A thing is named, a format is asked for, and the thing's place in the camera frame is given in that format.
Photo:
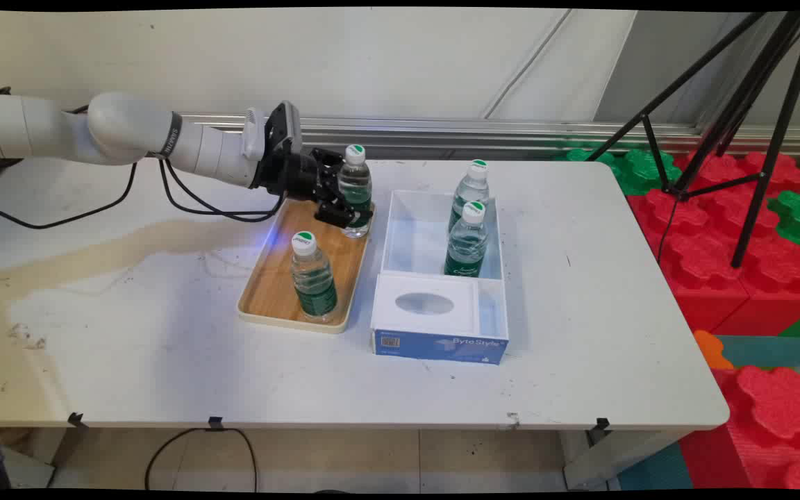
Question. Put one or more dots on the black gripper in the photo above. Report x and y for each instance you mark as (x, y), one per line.
(292, 177)

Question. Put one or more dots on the water bottle green label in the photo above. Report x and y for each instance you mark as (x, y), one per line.
(313, 285)
(471, 187)
(355, 182)
(466, 243)

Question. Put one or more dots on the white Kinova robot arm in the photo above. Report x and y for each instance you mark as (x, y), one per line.
(122, 128)

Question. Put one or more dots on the wooden tray cream rim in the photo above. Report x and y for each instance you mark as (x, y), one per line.
(271, 292)

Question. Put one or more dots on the white box blue side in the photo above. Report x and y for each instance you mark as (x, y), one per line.
(435, 344)

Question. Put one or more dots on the black table edge clip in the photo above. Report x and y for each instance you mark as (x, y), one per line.
(602, 423)
(215, 423)
(77, 419)

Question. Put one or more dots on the large red foam block stack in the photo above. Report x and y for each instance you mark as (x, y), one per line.
(705, 271)

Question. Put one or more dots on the white table leg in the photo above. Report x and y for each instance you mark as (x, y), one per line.
(601, 462)
(25, 472)

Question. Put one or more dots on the orange foam piece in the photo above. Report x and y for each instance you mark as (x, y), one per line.
(709, 351)

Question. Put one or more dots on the teal foam mat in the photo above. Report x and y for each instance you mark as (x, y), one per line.
(768, 351)
(657, 472)

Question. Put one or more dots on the black tripod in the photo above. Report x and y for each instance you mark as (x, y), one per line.
(782, 128)

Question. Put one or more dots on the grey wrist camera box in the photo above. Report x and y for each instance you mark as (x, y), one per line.
(287, 125)

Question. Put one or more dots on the aluminium wall rail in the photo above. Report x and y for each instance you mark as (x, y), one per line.
(442, 132)

